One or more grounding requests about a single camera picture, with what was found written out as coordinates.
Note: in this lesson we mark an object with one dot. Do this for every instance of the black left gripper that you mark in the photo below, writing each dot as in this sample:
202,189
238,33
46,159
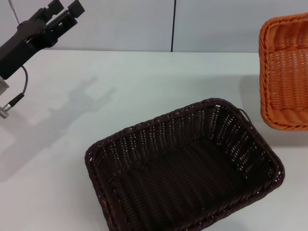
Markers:
16,51

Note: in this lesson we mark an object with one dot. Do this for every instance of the dark brown wicker basket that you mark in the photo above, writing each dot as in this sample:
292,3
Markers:
187,173

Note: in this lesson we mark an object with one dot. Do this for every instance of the orange wicker basket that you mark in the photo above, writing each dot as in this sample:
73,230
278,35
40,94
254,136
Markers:
286,72

